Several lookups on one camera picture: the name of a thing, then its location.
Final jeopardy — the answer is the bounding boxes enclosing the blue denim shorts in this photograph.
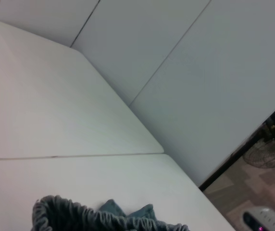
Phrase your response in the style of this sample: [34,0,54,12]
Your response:
[31,194,189,231]

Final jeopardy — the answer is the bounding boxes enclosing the black partition edge strip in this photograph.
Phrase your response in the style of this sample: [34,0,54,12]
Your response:
[198,103,275,192]

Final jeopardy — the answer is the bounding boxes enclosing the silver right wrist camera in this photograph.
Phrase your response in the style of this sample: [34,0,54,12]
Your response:
[242,206,275,231]

